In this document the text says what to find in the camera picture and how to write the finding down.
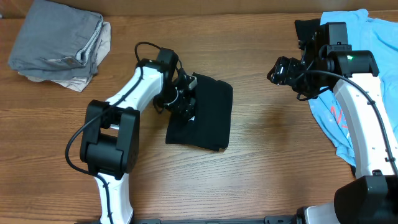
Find black t-shirt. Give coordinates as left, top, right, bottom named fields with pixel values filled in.
left=165, top=73, right=233, bottom=151

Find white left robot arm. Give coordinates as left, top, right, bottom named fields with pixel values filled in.
left=80, top=48, right=197, bottom=223

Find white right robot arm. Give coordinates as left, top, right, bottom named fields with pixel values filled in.
left=265, top=19, right=397, bottom=224

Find black garment under blue shirt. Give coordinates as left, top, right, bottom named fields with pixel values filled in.
left=294, top=19, right=320, bottom=42

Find light blue t-shirt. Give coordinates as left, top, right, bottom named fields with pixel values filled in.
left=308, top=9, right=397, bottom=167

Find beige folded garment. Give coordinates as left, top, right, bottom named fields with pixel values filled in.
left=18, top=22, right=111, bottom=92

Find grey folded trousers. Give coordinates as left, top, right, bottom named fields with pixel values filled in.
left=8, top=1, right=103, bottom=80

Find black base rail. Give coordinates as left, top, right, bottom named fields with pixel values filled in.
left=134, top=215, right=301, bottom=224

